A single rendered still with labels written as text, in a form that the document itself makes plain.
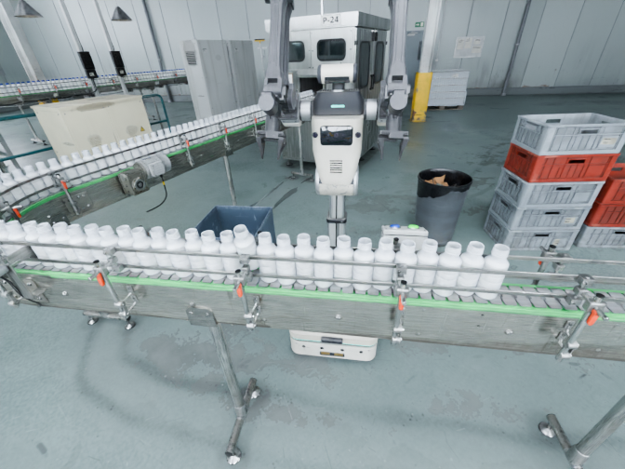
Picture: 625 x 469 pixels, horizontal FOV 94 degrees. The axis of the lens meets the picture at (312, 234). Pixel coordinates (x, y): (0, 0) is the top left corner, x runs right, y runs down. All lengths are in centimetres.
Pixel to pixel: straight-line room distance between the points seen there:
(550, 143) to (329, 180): 189
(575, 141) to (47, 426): 380
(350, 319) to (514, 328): 47
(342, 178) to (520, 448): 153
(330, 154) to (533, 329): 99
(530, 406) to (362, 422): 89
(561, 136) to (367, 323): 229
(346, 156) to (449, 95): 892
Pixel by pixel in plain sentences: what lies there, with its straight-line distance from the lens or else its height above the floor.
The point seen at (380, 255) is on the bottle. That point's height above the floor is 113.
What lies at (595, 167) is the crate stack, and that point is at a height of 78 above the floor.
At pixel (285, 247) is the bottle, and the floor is 114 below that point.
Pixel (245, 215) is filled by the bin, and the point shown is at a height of 90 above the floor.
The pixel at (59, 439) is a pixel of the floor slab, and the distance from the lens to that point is 222.
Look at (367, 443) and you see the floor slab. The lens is 176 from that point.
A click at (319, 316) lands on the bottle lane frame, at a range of 97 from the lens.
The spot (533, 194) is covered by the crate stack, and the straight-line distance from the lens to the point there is 300.
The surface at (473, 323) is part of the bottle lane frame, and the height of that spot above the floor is 93.
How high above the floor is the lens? 162
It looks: 32 degrees down
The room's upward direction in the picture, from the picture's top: 2 degrees counter-clockwise
